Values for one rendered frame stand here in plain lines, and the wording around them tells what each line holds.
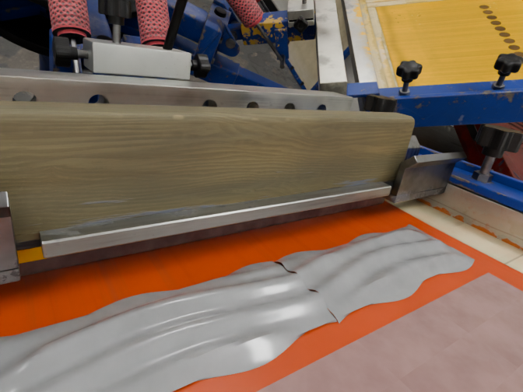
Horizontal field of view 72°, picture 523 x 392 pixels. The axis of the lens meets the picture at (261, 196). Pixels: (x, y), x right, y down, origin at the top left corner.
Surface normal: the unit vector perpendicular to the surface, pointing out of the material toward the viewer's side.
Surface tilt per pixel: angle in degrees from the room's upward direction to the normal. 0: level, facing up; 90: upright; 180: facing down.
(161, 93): 58
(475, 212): 90
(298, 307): 4
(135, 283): 32
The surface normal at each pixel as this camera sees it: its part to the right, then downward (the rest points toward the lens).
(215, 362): 0.44, -0.42
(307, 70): -0.71, -0.01
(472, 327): 0.15, -0.91
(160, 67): 0.56, 0.41
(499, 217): -0.82, 0.11
